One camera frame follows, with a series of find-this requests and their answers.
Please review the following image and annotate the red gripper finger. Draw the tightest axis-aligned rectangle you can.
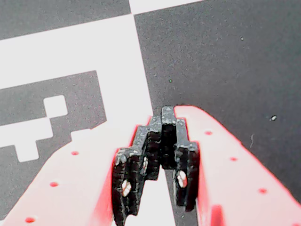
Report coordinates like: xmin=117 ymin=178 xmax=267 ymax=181
xmin=161 ymin=105 xmax=301 ymax=226
xmin=0 ymin=115 xmax=163 ymax=226

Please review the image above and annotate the black white checkerboard marker mat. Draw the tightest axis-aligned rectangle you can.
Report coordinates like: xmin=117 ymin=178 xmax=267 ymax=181
xmin=0 ymin=0 xmax=301 ymax=226

